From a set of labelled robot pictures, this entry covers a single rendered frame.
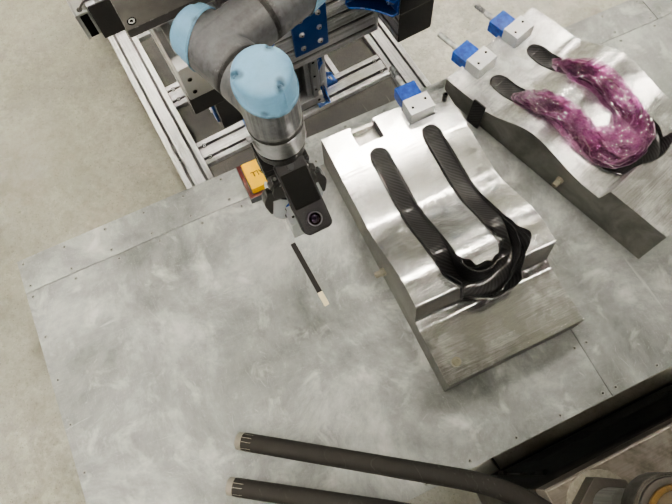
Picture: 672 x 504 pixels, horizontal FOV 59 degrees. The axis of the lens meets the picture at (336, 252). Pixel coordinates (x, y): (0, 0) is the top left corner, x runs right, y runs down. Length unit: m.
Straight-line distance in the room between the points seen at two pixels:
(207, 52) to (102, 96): 1.73
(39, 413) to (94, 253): 0.96
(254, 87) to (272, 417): 0.59
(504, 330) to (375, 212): 0.30
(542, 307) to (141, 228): 0.76
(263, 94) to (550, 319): 0.63
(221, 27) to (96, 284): 0.61
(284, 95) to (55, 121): 1.85
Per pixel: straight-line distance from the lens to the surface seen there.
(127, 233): 1.24
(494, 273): 1.07
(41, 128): 2.51
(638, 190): 1.16
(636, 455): 1.17
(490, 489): 0.96
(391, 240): 1.04
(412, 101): 1.15
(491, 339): 1.05
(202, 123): 2.03
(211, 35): 0.78
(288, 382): 1.08
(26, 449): 2.12
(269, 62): 0.72
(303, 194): 0.85
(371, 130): 1.18
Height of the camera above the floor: 1.86
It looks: 69 degrees down
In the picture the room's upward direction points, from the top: 7 degrees counter-clockwise
